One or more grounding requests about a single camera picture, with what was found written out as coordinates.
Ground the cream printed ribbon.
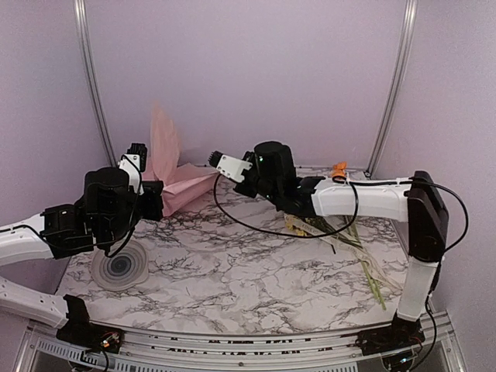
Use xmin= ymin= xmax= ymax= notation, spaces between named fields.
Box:
xmin=284 ymin=214 xmax=402 ymax=294

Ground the white fake flower bunch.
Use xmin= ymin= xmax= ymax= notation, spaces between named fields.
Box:
xmin=284 ymin=215 xmax=389 ymax=311

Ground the aluminium frame post left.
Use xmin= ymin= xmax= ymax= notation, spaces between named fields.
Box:
xmin=74 ymin=0 xmax=117 ymax=167

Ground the aluminium frame post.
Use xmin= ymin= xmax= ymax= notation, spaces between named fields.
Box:
xmin=367 ymin=0 xmax=419 ymax=176
xmin=74 ymin=0 xmax=117 ymax=167

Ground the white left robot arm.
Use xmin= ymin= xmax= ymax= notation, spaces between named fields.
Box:
xmin=1 ymin=167 xmax=164 ymax=345

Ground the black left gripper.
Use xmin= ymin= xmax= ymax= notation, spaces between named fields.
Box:
xmin=102 ymin=181 xmax=164 ymax=246

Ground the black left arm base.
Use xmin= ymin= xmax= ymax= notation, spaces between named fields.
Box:
xmin=56 ymin=294 xmax=124 ymax=354

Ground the aluminium front rail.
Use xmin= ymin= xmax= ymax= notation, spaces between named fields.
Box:
xmin=13 ymin=312 xmax=467 ymax=371

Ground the pink wrapping paper sheet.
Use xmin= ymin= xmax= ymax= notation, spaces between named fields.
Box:
xmin=143 ymin=103 xmax=217 ymax=217

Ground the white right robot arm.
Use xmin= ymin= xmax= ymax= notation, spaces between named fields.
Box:
xmin=216 ymin=141 xmax=449 ymax=347

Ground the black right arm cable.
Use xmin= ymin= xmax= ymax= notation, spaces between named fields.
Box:
xmin=213 ymin=172 xmax=470 ymax=264

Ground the aluminium frame post right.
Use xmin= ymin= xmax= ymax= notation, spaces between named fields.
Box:
xmin=367 ymin=0 xmax=419 ymax=176

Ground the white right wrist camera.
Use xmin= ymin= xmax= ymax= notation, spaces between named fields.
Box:
xmin=208 ymin=151 xmax=253 ymax=183

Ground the orange fake flower stem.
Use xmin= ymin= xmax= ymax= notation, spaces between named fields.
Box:
xmin=331 ymin=161 xmax=347 ymax=180

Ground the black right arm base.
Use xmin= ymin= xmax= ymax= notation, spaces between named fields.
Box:
xmin=355 ymin=315 xmax=425 ymax=356

